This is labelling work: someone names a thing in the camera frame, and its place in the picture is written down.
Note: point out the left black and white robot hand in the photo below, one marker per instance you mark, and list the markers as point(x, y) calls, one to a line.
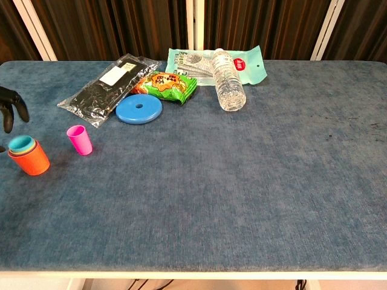
point(13, 98)

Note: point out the light blue plastic cup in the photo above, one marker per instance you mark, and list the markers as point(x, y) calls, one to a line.
point(19, 142)

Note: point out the yellow plastic cup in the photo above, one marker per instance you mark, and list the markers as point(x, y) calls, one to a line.
point(34, 146)

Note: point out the dark brown pleated curtain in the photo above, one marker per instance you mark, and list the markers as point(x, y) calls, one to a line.
point(115, 27)
point(12, 36)
point(362, 30)
point(263, 21)

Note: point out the orange plastic cup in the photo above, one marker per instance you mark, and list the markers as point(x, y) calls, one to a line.
point(33, 164)

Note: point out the pink plastic cup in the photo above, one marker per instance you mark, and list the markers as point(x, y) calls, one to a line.
point(81, 142)

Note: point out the black item in clear bag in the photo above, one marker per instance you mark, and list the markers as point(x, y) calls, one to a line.
point(96, 96)

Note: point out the blue disc with hole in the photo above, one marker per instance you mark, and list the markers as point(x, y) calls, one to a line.
point(133, 114)

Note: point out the green orange snack bag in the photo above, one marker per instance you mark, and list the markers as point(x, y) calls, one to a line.
point(166, 86)

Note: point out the blue felt table mat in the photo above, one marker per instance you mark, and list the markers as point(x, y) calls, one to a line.
point(211, 181)

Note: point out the clear plastic water bottle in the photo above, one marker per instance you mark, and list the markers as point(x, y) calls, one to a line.
point(229, 87)

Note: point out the teal plastic package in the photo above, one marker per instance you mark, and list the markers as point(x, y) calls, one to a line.
point(254, 68)

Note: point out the white partition frame post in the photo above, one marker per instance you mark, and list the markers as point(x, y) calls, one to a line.
point(328, 28)
point(195, 24)
point(34, 30)

